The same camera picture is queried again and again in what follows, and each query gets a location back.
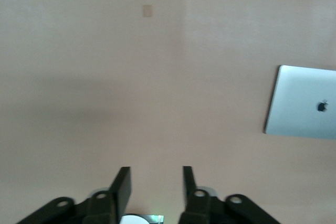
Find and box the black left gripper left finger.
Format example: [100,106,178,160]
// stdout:
[15,166,132,224]

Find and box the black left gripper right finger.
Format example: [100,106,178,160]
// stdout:
[178,166,282,224]

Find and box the grey laptop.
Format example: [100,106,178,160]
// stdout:
[264,65,336,141]

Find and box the small brown tape patch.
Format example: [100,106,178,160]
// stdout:
[141,5,154,18]

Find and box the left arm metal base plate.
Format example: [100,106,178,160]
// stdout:
[148,215,165,224]

